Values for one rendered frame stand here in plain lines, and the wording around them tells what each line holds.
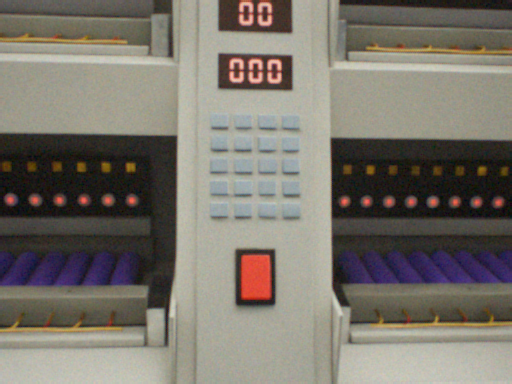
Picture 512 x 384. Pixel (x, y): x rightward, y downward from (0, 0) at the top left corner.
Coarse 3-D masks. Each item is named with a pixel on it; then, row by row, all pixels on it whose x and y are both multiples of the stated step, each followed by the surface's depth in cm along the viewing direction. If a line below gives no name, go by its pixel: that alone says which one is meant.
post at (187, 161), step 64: (192, 0) 37; (320, 0) 37; (192, 64) 36; (320, 64) 37; (192, 128) 36; (320, 128) 37; (192, 192) 36; (320, 192) 36; (192, 256) 35; (320, 256) 36; (192, 320) 35; (320, 320) 36
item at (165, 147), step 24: (168, 0) 57; (384, 24) 58; (0, 144) 54; (24, 144) 55; (48, 144) 55; (72, 144) 55; (96, 144) 55; (120, 144) 55; (144, 144) 56; (168, 144) 56; (336, 144) 57; (360, 144) 57; (384, 144) 57; (408, 144) 58; (432, 144) 58; (456, 144) 58; (480, 144) 58; (504, 144) 58; (168, 168) 56; (168, 192) 55; (168, 216) 55; (168, 240) 55
